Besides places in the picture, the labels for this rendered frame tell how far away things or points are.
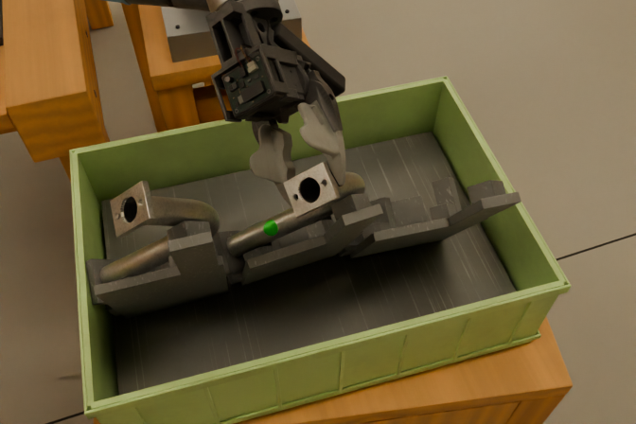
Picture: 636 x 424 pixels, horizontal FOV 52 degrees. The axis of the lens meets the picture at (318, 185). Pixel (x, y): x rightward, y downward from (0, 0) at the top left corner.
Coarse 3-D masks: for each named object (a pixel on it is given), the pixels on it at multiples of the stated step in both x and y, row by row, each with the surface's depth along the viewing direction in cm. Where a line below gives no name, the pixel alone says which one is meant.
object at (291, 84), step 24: (264, 0) 68; (216, 24) 67; (240, 24) 68; (264, 24) 70; (216, 48) 67; (240, 48) 65; (264, 48) 64; (216, 72) 67; (240, 72) 65; (264, 72) 64; (288, 72) 67; (240, 96) 65; (264, 96) 64; (288, 96) 64; (240, 120) 68; (288, 120) 72
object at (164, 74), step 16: (144, 16) 137; (160, 16) 137; (144, 32) 133; (160, 32) 133; (304, 32) 134; (160, 48) 130; (160, 64) 127; (176, 64) 127; (192, 64) 127; (208, 64) 127; (160, 80) 127; (176, 80) 128; (192, 80) 129; (208, 80) 130
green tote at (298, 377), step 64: (192, 128) 102; (384, 128) 113; (448, 128) 111; (512, 192) 94; (512, 256) 97; (448, 320) 82; (512, 320) 89; (192, 384) 76; (256, 384) 82; (320, 384) 88
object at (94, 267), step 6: (90, 264) 86; (96, 264) 86; (102, 264) 87; (108, 264) 88; (90, 270) 86; (96, 270) 86; (90, 276) 86; (96, 276) 86; (90, 282) 86; (96, 282) 85; (90, 288) 86; (96, 300) 85
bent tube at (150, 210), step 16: (128, 192) 65; (144, 192) 63; (112, 208) 66; (128, 208) 66; (144, 208) 63; (160, 208) 66; (176, 208) 67; (192, 208) 69; (208, 208) 72; (128, 224) 64; (144, 224) 64; (160, 224) 67; (176, 224) 68; (160, 240) 81; (128, 256) 84; (144, 256) 82; (160, 256) 81; (112, 272) 85; (128, 272) 84; (144, 272) 84
